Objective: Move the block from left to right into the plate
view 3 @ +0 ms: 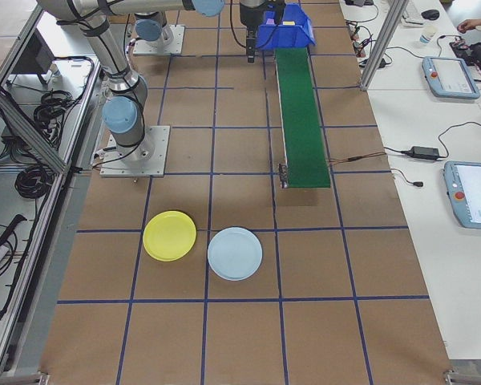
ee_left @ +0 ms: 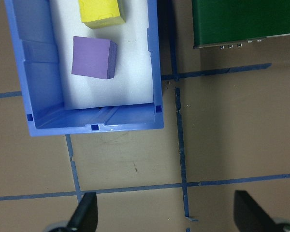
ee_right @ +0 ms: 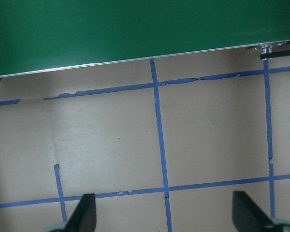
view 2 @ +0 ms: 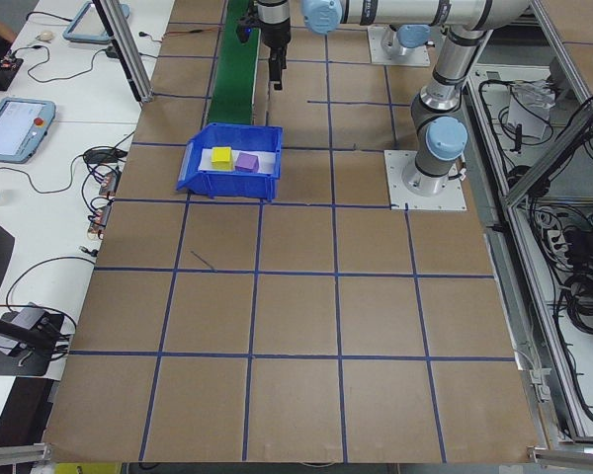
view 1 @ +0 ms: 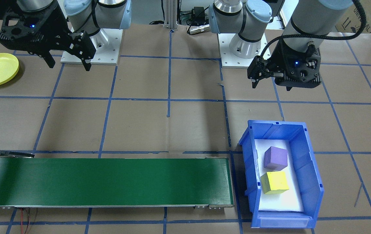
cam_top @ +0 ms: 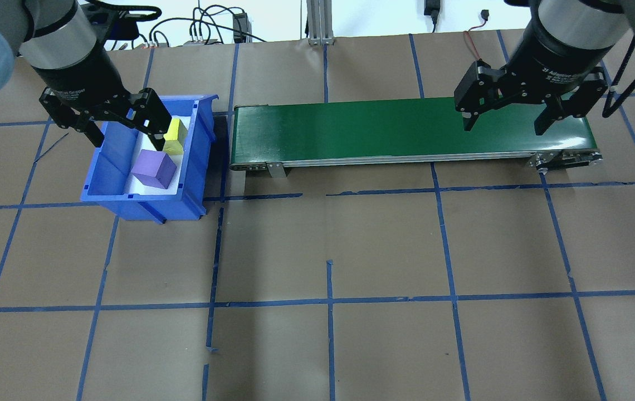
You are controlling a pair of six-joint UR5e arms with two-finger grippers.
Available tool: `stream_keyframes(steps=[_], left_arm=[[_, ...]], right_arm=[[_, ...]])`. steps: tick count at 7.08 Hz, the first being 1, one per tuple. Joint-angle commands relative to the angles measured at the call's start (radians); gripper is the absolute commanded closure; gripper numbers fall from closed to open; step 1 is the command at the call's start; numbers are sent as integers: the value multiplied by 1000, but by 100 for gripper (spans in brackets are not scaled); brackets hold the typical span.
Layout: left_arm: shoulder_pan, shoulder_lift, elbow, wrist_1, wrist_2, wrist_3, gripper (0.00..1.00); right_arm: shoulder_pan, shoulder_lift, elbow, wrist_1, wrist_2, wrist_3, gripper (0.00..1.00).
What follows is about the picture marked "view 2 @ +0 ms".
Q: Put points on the aluminium corner bar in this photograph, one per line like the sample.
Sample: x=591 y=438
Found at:
x=573 y=455
x=15 y=452

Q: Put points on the aluminium upright post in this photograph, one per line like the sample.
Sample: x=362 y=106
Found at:
x=128 y=59

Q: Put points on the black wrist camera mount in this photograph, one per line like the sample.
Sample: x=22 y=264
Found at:
x=244 y=27

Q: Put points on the black hub box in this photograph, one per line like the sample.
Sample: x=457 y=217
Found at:
x=99 y=157

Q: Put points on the V-shaped metal bar frame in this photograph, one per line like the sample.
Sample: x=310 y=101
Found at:
x=548 y=160

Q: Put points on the blue plastic storage bin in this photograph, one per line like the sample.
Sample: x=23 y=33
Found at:
x=227 y=186

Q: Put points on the black power adapter brick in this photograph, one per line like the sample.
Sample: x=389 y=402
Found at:
x=112 y=52

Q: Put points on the green conveyor belt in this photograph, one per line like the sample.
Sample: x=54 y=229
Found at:
x=232 y=74

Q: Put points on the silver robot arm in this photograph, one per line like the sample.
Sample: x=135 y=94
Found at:
x=405 y=43
x=447 y=84

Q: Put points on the purple foam block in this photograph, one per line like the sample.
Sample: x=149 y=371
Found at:
x=247 y=162

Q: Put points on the white square base plate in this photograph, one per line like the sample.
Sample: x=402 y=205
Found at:
x=400 y=198
x=375 y=50

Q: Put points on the beige computer mouse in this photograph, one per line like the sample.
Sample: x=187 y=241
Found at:
x=45 y=35

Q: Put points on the white box with foil bag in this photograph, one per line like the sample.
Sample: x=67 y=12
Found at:
x=526 y=118

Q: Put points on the yellow foam block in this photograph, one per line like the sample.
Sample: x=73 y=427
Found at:
x=222 y=157

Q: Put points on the white foam sheet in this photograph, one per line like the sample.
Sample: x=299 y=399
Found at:
x=269 y=163

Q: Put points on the small circuit board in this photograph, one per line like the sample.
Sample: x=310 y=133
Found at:
x=110 y=182
x=99 y=223

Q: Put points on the black electronics board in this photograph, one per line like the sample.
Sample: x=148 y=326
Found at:
x=7 y=65

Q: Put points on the light blue teach pendant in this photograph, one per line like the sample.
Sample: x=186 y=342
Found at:
x=86 y=22
x=10 y=129

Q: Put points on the grey camera box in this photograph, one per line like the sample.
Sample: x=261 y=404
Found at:
x=32 y=316

